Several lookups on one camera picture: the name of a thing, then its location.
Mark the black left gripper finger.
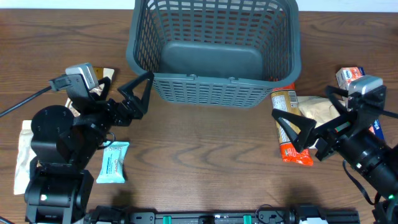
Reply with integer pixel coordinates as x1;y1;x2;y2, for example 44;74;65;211
118;72;154;114
93;77;111;101

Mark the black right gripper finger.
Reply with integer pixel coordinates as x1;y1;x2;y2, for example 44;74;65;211
325;86;348;115
272;109;317;153

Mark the beige powder bag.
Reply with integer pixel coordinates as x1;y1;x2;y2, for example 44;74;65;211
297;95;346;149

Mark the orange spaghetti package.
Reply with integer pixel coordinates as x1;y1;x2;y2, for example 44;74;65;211
269;82;314;167

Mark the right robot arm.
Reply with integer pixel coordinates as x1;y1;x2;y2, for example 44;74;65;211
272;85;397;223

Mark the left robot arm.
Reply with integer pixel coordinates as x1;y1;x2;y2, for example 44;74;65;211
24;72;154;223

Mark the brown white snack pouch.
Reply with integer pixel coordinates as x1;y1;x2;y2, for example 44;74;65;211
65;67;115;117

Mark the light blue snack packet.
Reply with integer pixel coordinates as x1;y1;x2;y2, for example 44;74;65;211
96;141;129;184

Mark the grey plastic basket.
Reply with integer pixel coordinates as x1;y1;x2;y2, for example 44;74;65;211
126;0;302;108

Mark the beige resealable pouch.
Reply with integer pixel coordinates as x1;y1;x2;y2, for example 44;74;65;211
13;120;36;195

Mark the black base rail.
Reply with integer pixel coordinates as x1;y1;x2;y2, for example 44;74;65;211
78;204;361;224

